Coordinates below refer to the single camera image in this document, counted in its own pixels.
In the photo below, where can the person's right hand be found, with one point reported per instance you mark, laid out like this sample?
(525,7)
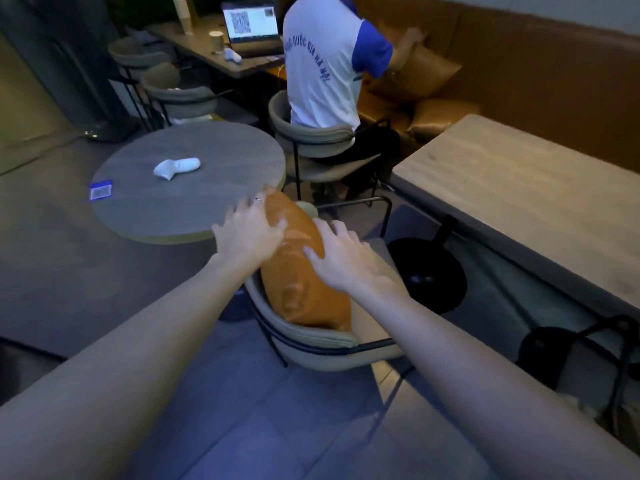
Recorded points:
(350,264)

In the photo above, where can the person's left hand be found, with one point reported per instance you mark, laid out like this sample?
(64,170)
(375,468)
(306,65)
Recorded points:
(245,234)

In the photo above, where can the person's left thumb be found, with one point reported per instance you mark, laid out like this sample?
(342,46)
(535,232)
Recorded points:
(280,230)

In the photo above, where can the person's right thumb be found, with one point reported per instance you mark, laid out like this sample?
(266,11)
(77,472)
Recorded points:
(313,254)

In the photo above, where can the person's right middle finger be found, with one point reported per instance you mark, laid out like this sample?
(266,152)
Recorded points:
(341,232)

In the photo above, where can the orange leather cushion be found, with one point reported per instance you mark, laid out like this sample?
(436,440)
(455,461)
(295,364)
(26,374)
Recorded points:
(300,289)
(425,69)
(440,119)

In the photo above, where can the person's left forearm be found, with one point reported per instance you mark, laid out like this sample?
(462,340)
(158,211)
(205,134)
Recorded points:
(125,369)

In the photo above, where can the person's right forearm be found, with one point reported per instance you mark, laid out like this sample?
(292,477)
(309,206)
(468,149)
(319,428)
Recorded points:
(490,389)

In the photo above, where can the round grey table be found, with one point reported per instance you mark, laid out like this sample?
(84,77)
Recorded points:
(190,194)

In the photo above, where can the black round table base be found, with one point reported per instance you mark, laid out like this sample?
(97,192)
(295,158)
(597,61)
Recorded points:
(430,274)

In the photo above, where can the white handheld controller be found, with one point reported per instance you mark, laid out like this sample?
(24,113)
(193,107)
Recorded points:
(233,55)
(175,167)

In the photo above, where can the blue card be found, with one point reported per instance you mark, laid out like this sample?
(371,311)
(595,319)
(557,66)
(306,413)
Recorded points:
(101,190)

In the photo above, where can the black floor stand base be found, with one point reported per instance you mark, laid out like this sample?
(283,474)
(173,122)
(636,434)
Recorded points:
(111,129)

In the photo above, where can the paper cup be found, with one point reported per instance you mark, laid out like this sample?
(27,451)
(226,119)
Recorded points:
(216,42)

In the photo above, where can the open laptop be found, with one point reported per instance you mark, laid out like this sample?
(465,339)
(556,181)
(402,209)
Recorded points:
(252,29)

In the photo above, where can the stack of paper cups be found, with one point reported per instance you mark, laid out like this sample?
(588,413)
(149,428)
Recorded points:
(182,14)

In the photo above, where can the brown leather sofa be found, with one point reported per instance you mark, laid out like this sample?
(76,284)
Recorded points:
(540,69)

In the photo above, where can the beige chair with black frame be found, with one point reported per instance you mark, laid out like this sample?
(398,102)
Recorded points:
(320,344)
(180,97)
(320,149)
(137,57)

